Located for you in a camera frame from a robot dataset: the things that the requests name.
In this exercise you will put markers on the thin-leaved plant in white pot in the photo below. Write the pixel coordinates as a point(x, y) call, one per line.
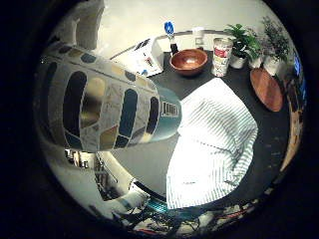
point(275, 43)

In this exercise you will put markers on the computer monitor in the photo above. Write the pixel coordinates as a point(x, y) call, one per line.
point(297, 64)

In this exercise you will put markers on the round wooden board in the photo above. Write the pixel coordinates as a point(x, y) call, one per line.
point(266, 89)

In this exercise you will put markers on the wooden bowl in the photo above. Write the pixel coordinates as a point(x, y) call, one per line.
point(188, 61)

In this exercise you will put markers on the small white bottle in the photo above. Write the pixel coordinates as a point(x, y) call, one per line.
point(198, 38)

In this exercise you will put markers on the white cardboard box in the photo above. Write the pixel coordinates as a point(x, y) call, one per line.
point(143, 59)

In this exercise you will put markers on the patterned teal spray bottle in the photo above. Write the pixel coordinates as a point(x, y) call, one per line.
point(106, 106)

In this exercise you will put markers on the white striped cloth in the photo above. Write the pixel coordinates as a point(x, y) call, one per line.
point(209, 142)

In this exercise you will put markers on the printed paper cup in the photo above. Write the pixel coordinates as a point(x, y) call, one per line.
point(222, 56)

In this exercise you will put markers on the teal equipment rack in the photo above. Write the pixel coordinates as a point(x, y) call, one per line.
point(158, 205)

